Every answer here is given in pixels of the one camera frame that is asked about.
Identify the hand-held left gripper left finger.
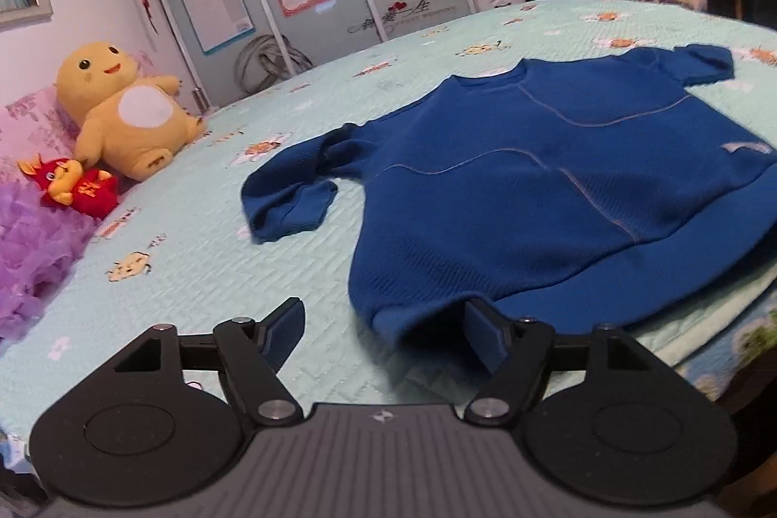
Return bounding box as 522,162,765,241
114,296,305,429

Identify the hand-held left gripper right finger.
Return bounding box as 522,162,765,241
463,298,659,426

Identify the blue knit sweater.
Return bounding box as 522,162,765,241
241,43,777,349

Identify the light green bee print bedspread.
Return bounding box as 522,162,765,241
0,0,777,434

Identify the red plush toy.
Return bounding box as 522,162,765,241
18,154,119,220

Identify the cartoon print bed sheet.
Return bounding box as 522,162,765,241
674,300,777,403

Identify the yellow plush toy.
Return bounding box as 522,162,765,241
56,41,207,182

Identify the purple ruffled dress doll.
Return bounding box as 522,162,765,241
0,182,98,343

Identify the blue bordered wall poster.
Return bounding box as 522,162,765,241
177,0,256,56

